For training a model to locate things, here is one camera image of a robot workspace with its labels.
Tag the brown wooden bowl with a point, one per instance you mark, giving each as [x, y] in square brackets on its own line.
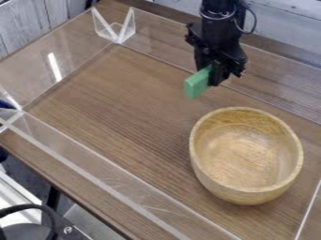
[245, 154]

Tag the clear acrylic barrier wall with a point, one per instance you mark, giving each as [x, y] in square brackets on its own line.
[126, 145]

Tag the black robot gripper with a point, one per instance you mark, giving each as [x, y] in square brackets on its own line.
[218, 53]

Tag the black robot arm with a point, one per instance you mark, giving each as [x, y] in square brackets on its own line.
[215, 9]

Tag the grey metal base plate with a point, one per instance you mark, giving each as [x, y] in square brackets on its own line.
[57, 229]

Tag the clear acrylic corner bracket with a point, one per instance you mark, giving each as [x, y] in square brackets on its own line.
[115, 32]

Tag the black table leg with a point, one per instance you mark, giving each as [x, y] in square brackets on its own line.
[53, 198]

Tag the green rectangular block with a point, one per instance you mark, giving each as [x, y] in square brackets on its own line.
[196, 83]

